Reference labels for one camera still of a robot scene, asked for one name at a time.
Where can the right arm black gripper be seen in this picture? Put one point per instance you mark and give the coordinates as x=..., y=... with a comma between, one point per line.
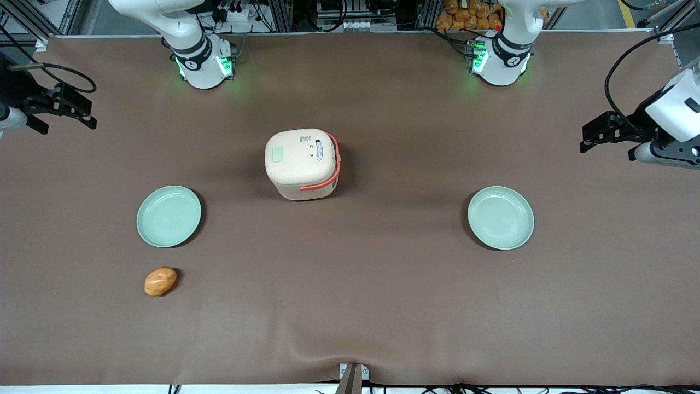
x=15, y=89

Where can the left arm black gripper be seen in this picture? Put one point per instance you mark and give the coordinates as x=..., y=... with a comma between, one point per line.
x=639, y=119

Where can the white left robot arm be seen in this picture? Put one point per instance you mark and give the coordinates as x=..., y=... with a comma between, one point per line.
x=500, y=65

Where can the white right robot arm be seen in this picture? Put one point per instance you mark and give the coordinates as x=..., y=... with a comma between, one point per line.
x=199, y=71

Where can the pale green round plate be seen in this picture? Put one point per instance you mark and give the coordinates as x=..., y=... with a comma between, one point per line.
x=501, y=218
x=168, y=216

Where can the bag of orange bread rolls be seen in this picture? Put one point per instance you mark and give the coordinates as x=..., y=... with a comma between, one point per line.
x=467, y=13

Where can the orange-brown bread roll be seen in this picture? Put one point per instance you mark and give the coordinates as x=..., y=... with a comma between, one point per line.
x=160, y=281

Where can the white power strip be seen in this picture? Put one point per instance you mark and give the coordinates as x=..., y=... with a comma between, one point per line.
x=235, y=13

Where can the grey connector block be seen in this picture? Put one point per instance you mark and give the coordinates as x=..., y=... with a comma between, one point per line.
x=355, y=24

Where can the brown table cover cloth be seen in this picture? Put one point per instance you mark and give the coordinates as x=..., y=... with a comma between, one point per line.
x=383, y=295

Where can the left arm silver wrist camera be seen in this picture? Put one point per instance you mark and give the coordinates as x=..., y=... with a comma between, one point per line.
x=664, y=155

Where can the metal table clamp bracket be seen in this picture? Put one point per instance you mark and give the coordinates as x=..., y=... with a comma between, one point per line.
x=353, y=377

